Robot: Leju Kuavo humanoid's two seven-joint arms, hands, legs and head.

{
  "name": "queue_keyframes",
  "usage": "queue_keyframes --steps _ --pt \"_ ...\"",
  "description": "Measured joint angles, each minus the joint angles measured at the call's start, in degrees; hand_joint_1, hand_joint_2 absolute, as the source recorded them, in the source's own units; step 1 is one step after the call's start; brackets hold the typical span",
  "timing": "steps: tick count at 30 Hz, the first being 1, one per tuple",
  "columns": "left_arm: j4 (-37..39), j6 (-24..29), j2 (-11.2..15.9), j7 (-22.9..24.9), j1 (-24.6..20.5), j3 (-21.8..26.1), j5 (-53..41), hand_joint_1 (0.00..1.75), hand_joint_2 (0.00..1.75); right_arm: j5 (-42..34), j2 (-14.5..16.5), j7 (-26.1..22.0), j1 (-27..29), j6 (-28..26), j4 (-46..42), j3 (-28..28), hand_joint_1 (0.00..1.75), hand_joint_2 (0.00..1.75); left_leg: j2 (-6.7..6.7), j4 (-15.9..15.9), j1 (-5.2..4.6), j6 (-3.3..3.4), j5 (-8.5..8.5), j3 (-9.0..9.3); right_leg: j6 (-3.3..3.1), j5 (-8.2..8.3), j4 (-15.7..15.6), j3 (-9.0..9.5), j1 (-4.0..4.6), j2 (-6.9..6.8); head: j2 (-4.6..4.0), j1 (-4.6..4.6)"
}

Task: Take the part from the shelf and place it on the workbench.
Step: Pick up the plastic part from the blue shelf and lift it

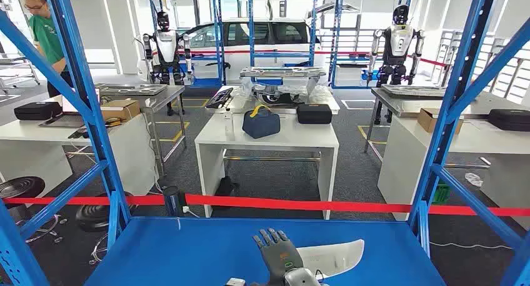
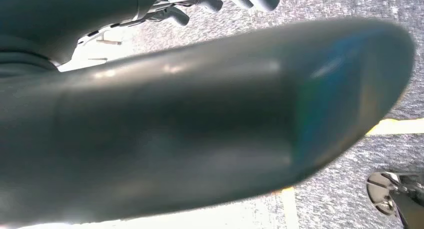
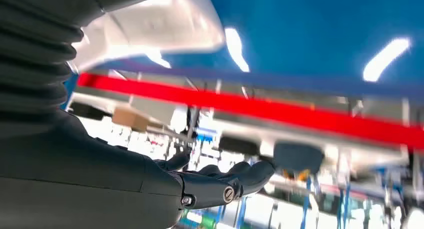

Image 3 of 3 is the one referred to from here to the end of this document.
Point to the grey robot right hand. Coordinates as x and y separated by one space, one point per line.
82 181

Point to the black hard case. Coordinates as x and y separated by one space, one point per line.
238 145
86 111

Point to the cardboard box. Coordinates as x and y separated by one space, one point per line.
130 118

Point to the white table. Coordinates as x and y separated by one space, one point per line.
245 128
155 110

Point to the red barrier tape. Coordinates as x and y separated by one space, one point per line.
265 110

